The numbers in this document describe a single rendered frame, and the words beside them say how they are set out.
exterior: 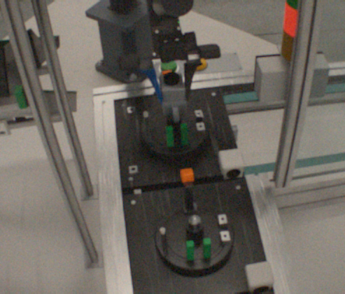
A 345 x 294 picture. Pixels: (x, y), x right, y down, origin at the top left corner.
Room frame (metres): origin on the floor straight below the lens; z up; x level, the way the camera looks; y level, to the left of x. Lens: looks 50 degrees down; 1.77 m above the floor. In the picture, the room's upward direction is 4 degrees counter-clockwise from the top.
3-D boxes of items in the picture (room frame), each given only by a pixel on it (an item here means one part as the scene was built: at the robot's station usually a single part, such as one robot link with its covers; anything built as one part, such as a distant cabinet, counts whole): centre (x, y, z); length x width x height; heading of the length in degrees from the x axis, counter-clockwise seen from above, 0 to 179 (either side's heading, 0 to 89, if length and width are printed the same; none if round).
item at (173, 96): (0.70, -0.01, 1.09); 0.08 x 0.04 x 0.07; 5
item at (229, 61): (0.93, -0.08, 0.93); 0.21 x 0.07 x 0.06; 95
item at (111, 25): (1.07, 0.09, 0.96); 0.15 x 0.15 x 0.20; 50
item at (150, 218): (0.45, -0.03, 1.01); 0.24 x 0.24 x 0.13; 5
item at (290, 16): (0.60, -0.21, 1.33); 0.05 x 0.05 x 0.05
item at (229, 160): (0.62, -0.11, 0.97); 0.05 x 0.05 x 0.04; 5
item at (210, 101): (0.71, -0.01, 0.96); 0.24 x 0.24 x 0.02; 5
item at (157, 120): (0.71, -0.01, 0.98); 0.14 x 0.14 x 0.02
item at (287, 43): (0.60, -0.21, 1.28); 0.05 x 0.05 x 0.05
